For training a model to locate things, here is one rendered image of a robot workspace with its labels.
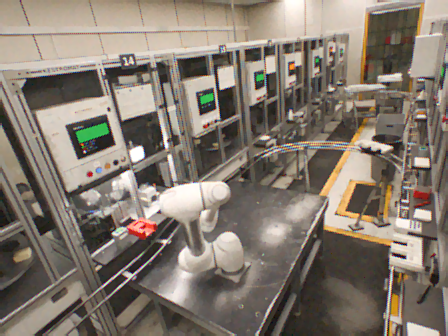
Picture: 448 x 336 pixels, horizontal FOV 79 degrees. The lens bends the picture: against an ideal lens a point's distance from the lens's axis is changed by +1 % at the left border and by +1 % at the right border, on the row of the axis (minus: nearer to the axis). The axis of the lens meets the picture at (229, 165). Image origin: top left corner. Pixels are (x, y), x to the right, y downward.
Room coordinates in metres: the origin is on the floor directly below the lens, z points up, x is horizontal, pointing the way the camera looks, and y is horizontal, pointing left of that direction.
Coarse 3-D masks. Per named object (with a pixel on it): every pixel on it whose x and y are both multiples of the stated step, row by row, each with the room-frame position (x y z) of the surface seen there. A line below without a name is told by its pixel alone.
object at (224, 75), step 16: (192, 64) 2.44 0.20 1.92; (224, 64) 2.82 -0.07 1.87; (224, 80) 2.79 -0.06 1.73; (240, 80) 3.05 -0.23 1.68; (224, 96) 2.78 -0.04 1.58; (240, 96) 3.03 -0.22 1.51; (224, 112) 2.75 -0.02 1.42; (192, 144) 2.29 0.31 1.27; (208, 144) 2.47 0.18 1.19; (208, 160) 2.44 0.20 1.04
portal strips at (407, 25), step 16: (384, 16) 8.28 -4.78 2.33; (400, 16) 8.06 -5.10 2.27; (416, 16) 7.84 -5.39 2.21; (384, 32) 8.25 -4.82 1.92; (400, 32) 8.03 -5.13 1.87; (416, 32) 7.80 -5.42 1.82; (384, 48) 8.22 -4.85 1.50; (400, 48) 7.99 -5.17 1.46; (400, 64) 7.97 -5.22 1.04; (368, 80) 8.40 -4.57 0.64; (368, 96) 8.39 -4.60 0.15
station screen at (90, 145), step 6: (102, 120) 1.61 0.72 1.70; (78, 126) 1.50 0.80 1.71; (84, 126) 1.52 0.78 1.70; (90, 126) 1.55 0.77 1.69; (108, 126) 1.63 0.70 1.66; (96, 138) 1.56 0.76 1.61; (102, 138) 1.59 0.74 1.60; (108, 138) 1.62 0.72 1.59; (78, 144) 1.47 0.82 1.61; (84, 144) 1.49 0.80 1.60; (90, 144) 1.52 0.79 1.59; (96, 144) 1.55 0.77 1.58; (102, 144) 1.58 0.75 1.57; (108, 144) 1.61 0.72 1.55; (84, 150) 1.48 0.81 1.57; (90, 150) 1.51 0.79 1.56
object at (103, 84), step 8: (152, 56) 2.07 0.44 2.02; (96, 64) 1.71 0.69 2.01; (152, 64) 2.05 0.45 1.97; (96, 72) 1.71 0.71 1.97; (104, 72) 1.74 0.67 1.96; (104, 80) 1.73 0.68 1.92; (104, 88) 1.71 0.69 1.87; (160, 88) 2.07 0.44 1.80; (112, 104) 1.73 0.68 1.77; (160, 104) 2.04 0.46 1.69; (120, 128) 1.73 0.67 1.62; (168, 128) 2.07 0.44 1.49; (168, 160) 2.07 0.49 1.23; (176, 160) 2.07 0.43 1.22; (176, 176) 2.05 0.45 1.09; (136, 184) 1.73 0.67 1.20; (176, 184) 2.05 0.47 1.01; (136, 200) 1.70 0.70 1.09; (144, 216) 1.73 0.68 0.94
